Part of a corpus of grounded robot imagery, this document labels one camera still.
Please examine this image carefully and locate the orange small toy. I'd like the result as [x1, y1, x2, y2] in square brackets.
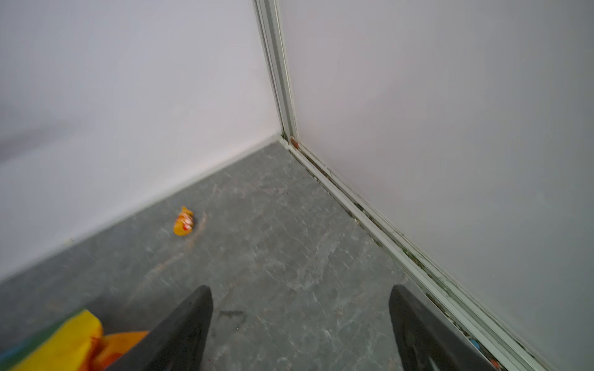
[173, 207, 195, 237]

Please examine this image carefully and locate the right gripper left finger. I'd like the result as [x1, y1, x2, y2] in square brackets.
[108, 285, 213, 371]

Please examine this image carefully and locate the rainbow striped jacket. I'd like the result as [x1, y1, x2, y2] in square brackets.
[1, 309, 148, 371]

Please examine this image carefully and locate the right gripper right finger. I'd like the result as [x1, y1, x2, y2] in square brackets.
[388, 285, 495, 371]

